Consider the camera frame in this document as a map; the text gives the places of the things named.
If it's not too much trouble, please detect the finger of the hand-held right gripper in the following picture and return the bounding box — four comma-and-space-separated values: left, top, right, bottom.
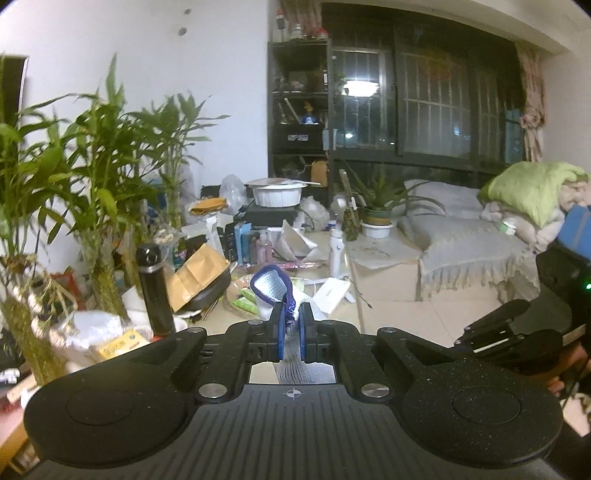
455, 300, 537, 357

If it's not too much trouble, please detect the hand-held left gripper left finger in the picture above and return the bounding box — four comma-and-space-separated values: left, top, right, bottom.
157, 302, 286, 403

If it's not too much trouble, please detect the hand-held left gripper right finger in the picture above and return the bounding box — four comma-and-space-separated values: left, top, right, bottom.
298, 302, 446, 402

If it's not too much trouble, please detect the blue-edged mesh cloth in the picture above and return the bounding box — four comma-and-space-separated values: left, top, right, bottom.
249, 265, 317, 385

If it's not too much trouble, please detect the person's right hand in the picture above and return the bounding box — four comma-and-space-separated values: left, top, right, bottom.
549, 340, 591, 394

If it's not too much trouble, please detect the white power bank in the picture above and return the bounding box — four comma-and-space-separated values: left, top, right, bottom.
314, 279, 352, 315

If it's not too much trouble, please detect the pink patterned wrapper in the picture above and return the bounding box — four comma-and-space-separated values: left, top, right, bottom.
272, 260, 325, 272

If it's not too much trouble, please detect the black zip case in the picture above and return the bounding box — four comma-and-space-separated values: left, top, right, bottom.
185, 272, 234, 320

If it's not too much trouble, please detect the beige folded blanket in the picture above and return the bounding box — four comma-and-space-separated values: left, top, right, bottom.
480, 198, 570, 246

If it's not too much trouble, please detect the bed with grey cover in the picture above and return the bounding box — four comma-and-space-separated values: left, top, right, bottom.
397, 179, 544, 304

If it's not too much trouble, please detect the white spray bottle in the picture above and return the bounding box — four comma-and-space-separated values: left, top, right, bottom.
329, 228, 347, 278

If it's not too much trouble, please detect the white paper bag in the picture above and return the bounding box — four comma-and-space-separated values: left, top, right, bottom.
272, 219, 320, 262

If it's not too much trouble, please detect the blue carton box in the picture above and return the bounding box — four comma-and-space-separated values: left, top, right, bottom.
235, 223, 253, 265

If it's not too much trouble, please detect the brown paper envelope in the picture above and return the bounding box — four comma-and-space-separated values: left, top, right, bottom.
166, 244, 230, 315

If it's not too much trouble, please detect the green blanket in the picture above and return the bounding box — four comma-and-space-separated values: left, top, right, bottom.
478, 161, 590, 228

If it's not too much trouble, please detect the black carton box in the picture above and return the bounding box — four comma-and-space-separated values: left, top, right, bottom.
219, 226, 236, 262

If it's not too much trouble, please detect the paper sheet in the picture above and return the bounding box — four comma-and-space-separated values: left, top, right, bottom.
353, 239, 422, 269

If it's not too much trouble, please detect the flat black box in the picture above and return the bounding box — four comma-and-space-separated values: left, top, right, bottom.
245, 205, 299, 228

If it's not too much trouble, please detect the dark patterned jar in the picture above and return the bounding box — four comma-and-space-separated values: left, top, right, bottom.
342, 210, 360, 242

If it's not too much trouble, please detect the black thermos bottle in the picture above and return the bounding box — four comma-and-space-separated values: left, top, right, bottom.
136, 244, 177, 339

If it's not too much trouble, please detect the white paper bowl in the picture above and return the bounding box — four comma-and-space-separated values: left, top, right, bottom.
249, 179, 308, 208

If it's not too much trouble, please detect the yellow cloth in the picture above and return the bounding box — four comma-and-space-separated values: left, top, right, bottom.
189, 198, 230, 217

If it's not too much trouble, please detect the potted aloe plant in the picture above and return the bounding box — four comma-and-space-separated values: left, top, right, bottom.
342, 161, 417, 239

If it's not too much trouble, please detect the clear plastic bag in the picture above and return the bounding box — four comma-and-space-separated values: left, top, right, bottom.
219, 174, 248, 214

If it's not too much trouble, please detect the yellow carton box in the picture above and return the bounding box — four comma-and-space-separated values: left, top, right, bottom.
97, 330, 151, 361

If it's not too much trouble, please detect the floral curtain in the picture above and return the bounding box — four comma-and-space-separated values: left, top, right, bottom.
514, 41, 546, 163

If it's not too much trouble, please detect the lucky bamboo in glass vase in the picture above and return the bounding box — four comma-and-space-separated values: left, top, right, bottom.
0, 58, 81, 385
58, 54, 155, 320
131, 91, 232, 234

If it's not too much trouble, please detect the white plastic bag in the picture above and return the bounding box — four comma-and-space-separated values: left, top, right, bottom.
50, 309, 153, 371

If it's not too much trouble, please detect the black plastic crate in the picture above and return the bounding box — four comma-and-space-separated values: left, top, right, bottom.
274, 124, 324, 151

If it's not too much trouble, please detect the black metal shelf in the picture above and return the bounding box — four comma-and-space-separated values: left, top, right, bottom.
268, 39, 334, 186

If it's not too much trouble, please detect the window with metal grille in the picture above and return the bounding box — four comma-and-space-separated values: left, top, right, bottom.
330, 8, 528, 175

